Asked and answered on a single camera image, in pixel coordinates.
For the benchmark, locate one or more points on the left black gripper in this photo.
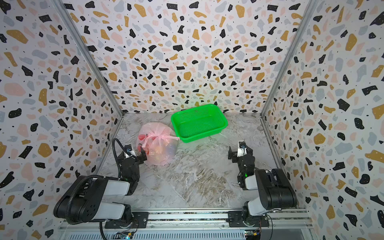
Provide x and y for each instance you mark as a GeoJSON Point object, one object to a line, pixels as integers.
{"type": "Point", "coordinates": [137, 156]}

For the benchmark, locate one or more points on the pink plastic bag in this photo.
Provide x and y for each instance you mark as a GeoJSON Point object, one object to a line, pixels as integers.
{"type": "Point", "coordinates": [159, 142]}

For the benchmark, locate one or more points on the green plastic basket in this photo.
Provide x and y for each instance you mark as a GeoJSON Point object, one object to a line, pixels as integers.
{"type": "Point", "coordinates": [198, 123]}

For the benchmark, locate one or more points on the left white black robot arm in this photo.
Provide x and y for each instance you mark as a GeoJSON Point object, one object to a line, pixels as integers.
{"type": "Point", "coordinates": [83, 201]}

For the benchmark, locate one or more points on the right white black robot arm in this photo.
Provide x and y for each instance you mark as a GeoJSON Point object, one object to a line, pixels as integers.
{"type": "Point", "coordinates": [275, 192]}

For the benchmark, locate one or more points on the small circuit board right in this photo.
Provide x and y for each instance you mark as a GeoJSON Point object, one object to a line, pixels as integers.
{"type": "Point", "coordinates": [253, 235]}

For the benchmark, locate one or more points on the small circuit board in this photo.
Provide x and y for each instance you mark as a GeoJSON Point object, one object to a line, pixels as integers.
{"type": "Point", "coordinates": [253, 235]}
{"type": "Point", "coordinates": [124, 235]}

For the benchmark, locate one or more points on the small circuit board left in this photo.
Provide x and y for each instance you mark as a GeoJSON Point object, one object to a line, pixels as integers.
{"type": "Point", "coordinates": [124, 235]}

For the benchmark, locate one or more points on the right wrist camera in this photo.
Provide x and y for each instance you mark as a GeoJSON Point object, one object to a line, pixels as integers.
{"type": "Point", "coordinates": [242, 149]}

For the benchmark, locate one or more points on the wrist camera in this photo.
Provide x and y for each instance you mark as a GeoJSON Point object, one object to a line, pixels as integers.
{"type": "Point", "coordinates": [129, 150]}
{"type": "Point", "coordinates": [242, 149]}

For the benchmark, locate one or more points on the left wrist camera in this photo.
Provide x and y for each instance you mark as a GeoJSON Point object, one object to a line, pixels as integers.
{"type": "Point", "coordinates": [129, 150]}

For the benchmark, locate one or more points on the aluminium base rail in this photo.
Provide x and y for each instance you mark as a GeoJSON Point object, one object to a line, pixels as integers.
{"type": "Point", "coordinates": [197, 224]}

